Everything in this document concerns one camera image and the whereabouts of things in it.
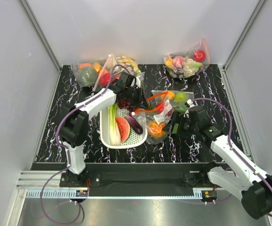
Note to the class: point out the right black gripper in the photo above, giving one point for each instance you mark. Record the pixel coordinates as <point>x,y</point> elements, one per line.
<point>179,118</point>

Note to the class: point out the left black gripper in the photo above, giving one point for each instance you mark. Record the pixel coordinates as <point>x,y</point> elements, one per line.
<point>140,101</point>

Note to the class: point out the zip bag orange slider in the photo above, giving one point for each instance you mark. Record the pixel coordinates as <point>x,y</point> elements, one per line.
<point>161,105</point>

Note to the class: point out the fake pineapple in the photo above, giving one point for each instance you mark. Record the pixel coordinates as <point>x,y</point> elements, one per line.
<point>155,130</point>

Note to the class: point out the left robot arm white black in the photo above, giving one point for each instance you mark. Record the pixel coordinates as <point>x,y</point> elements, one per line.
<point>73,129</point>

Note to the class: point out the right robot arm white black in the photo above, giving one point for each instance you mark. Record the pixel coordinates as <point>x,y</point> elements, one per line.
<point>250,184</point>

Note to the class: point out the purple fake grapes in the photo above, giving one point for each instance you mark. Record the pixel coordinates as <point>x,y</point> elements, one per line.
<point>125,104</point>

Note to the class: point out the fake purple eggplant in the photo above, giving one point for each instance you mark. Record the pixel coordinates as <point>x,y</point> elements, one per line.
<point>134,125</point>

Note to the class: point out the polka dot bag bananas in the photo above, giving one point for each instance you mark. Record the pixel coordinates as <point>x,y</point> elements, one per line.
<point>112,68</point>

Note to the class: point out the fake watermelon slice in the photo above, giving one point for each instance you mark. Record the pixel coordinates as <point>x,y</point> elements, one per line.
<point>124,128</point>

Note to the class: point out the fake celery stalk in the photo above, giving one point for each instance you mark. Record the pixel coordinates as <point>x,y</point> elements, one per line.
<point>114,133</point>

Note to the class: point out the zip bag with broccoli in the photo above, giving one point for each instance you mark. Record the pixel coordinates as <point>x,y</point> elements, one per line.
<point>86,74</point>

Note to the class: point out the polka dot bag back right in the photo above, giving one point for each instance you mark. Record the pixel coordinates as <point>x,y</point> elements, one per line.
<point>190,63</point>

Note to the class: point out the white plastic basket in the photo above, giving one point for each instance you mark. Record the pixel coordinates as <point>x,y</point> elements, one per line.
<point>134,139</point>

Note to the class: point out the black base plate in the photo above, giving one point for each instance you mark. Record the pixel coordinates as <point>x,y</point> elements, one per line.
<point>131,181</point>

